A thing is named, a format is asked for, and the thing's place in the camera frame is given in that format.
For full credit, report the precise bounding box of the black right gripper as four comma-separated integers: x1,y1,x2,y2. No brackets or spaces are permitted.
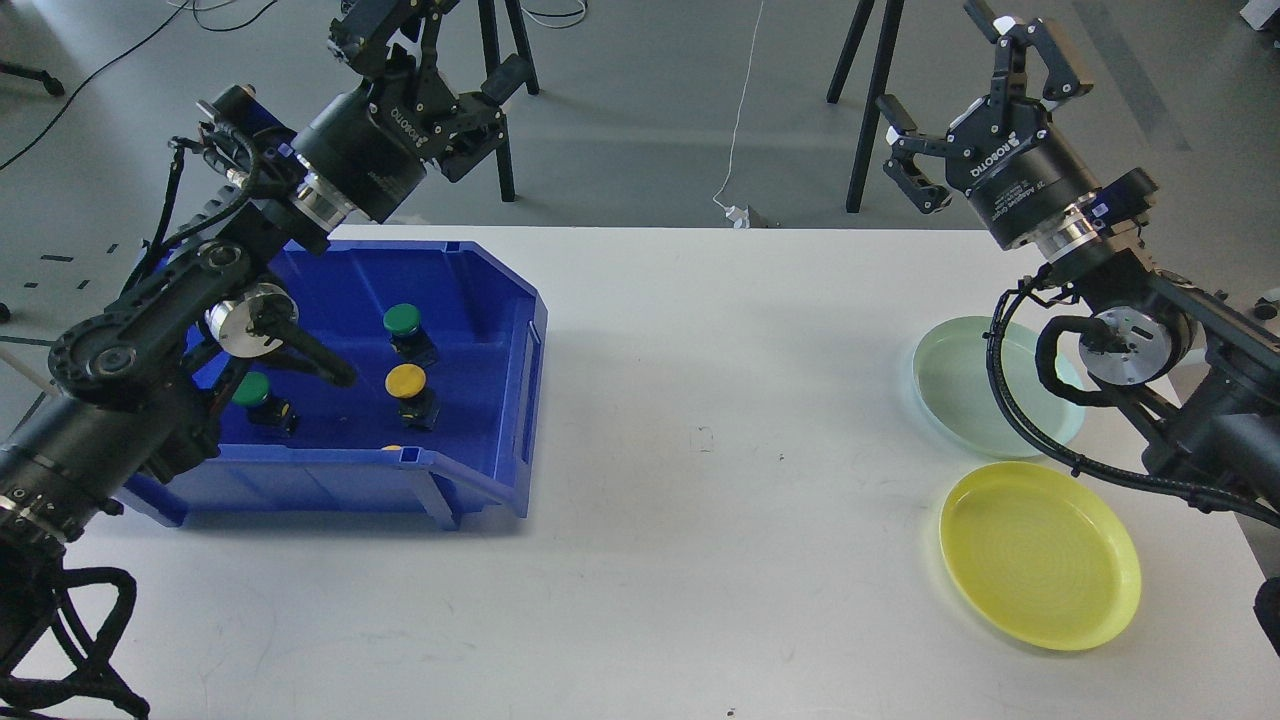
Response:
876,1,1100,249

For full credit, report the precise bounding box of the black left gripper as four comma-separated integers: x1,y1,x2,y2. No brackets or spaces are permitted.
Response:
293,1,522,222

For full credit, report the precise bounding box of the yellow push button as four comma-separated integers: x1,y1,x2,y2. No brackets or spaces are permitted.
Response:
384,363,442,432

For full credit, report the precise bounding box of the green push button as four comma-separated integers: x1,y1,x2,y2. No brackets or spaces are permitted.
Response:
230,372,300,438
381,304,439,368

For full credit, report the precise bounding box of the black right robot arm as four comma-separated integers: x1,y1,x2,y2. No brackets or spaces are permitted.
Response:
877,1,1279,527

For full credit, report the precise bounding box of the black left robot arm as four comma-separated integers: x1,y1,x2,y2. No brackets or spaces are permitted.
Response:
1,1,539,719

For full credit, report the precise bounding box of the light green plate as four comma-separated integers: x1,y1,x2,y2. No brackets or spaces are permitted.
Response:
911,316,1085,459

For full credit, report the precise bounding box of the green push button back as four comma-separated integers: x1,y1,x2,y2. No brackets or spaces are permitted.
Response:
381,304,439,368

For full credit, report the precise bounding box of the yellow plate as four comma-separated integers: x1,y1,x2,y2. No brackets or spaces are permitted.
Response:
937,461,1143,652

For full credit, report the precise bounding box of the black tripod left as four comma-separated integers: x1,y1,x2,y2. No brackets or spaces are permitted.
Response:
477,1,540,202

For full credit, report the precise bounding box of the black tripod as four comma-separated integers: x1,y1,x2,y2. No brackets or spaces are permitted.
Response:
477,1,540,202
826,1,905,214

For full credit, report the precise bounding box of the black tripod right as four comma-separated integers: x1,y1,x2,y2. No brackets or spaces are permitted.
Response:
826,1,905,214

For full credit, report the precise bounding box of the blue plastic bin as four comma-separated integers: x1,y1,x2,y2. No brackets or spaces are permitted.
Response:
119,241,547,530

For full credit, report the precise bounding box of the white cable with plug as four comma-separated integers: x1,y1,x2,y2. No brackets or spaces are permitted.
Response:
712,0,768,231

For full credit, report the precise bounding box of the black floor cable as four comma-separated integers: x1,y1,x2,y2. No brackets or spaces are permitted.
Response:
0,0,282,170

